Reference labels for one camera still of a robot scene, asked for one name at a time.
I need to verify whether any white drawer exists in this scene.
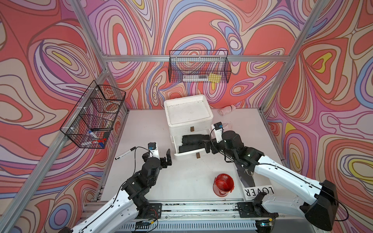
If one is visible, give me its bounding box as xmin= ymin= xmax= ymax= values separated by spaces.
xmin=173 ymin=134 xmax=212 ymax=160

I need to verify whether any black umbrella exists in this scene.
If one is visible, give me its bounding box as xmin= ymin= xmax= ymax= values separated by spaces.
xmin=182 ymin=134 xmax=210 ymax=145
xmin=179 ymin=143 xmax=205 ymax=153

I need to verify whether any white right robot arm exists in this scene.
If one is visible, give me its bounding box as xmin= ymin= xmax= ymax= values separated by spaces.
xmin=203 ymin=131 xmax=346 ymax=231

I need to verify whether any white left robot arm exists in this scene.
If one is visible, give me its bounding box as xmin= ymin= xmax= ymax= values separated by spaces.
xmin=59 ymin=150 xmax=172 ymax=233

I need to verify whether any white drawer cabinet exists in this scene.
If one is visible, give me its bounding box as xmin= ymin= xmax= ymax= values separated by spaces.
xmin=164 ymin=95 xmax=213 ymax=137

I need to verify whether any black white marker pen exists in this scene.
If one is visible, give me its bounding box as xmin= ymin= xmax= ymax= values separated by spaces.
xmin=115 ymin=147 xmax=136 ymax=160

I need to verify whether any red metal bucket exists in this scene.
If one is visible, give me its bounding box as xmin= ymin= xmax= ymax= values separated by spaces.
xmin=213 ymin=173 xmax=235 ymax=197

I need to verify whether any white LOVER book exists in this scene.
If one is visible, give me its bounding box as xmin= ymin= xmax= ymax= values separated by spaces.
xmin=232 ymin=158 xmax=276 ymax=202

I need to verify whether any yellow item in basket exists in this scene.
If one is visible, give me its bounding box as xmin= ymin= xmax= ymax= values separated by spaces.
xmin=208 ymin=73 xmax=222 ymax=83

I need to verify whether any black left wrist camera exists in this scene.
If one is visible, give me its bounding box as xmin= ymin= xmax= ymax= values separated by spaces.
xmin=148 ymin=142 xmax=160 ymax=159

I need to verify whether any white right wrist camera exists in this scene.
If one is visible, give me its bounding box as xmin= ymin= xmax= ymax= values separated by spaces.
xmin=213 ymin=122 xmax=223 ymax=143

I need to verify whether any black wire basket left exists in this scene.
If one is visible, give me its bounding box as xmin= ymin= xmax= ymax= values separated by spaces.
xmin=60 ymin=81 xmax=126 ymax=149

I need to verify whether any black wire basket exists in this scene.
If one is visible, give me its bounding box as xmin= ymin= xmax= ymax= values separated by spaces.
xmin=60 ymin=81 xmax=126 ymax=149
xmin=168 ymin=49 xmax=232 ymax=83

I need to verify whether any black wire basket back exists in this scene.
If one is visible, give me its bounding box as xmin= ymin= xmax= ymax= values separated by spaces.
xmin=168 ymin=49 xmax=232 ymax=83

